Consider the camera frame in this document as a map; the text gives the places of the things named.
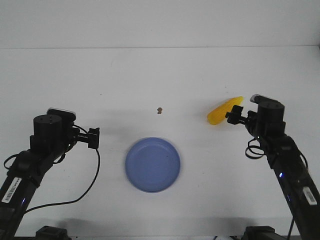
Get yellow corn cob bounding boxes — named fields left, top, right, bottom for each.
left=207, top=96, right=244, bottom=125

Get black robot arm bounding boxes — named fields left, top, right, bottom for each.
left=225, top=95, right=320, bottom=240
left=0, top=110, right=100, bottom=240

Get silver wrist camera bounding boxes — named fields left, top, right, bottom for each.
left=249, top=94, right=271, bottom=105
left=47, top=107, right=76, bottom=124

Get small brown table mark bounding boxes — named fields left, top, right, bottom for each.
left=156, top=107, right=163, bottom=115

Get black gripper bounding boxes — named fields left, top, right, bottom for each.
left=225, top=99, right=286, bottom=139
left=29, top=114, right=100, bottom=157

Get blue round plate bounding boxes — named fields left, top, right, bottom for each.
left=124, top=137, right=181, bottom=193

